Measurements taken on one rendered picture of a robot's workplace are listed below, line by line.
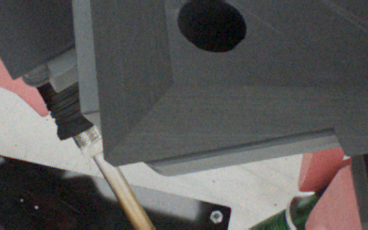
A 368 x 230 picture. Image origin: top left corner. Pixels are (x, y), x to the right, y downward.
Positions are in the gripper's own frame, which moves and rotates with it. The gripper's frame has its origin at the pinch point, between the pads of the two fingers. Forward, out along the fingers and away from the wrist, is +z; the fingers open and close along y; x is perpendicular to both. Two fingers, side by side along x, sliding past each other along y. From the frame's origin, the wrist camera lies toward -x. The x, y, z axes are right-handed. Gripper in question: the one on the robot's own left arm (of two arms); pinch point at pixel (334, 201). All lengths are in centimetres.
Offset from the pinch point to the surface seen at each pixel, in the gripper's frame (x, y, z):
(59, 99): -5.0, -7.8, 12.2
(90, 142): -3.5, -6.2, 13.0
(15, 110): -4.5, -11.5, 23.5
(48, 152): -2.9, -8.9, 23.0
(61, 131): -4.8, -6.7, 13.0
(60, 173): -2.6, -7.4, 21.8
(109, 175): -2.6, -4.9, 13.8
